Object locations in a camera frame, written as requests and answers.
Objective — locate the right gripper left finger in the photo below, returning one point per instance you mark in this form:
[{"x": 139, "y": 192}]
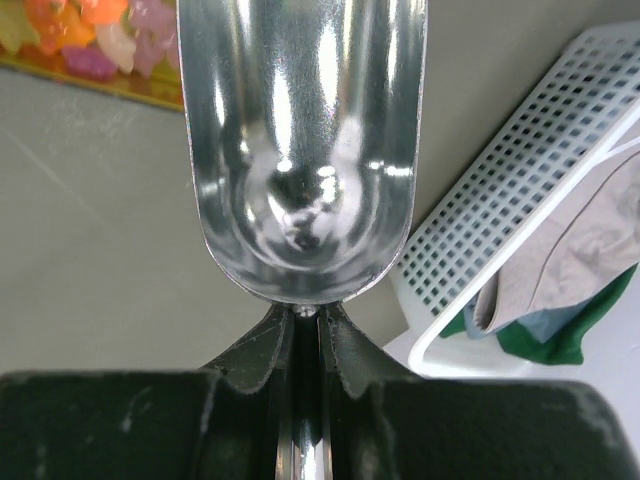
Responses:
[{"x": 150, "y": 425}]

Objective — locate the beige bucket hat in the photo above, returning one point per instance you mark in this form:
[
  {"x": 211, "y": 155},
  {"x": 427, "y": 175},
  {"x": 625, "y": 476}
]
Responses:
[{"x": 587, "y": 241}]

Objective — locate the blue-grey garment in basket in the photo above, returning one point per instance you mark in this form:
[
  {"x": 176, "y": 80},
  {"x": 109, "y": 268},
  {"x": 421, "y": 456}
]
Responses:
[{"x": 542, "y": 324}]

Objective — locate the white plastic basket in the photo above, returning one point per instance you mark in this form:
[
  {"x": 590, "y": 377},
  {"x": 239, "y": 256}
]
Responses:
[{"x": 580, "y": 114}]

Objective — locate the golden tin with star candies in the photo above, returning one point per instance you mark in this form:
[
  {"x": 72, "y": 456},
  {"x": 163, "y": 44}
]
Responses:
[{"x": 123, "y": 48}]

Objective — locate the metal scoop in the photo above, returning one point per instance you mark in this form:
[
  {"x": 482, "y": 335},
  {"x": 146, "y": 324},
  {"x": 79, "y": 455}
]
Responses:
[{"x": 303, "y": 122}]

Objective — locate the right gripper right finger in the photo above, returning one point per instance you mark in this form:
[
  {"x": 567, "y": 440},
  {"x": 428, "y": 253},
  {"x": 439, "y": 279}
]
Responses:
[{"x": 475, "y": 430}]

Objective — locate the green garment in basket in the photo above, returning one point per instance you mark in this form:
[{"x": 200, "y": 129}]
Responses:
[{"x": 565, "y": 347}]

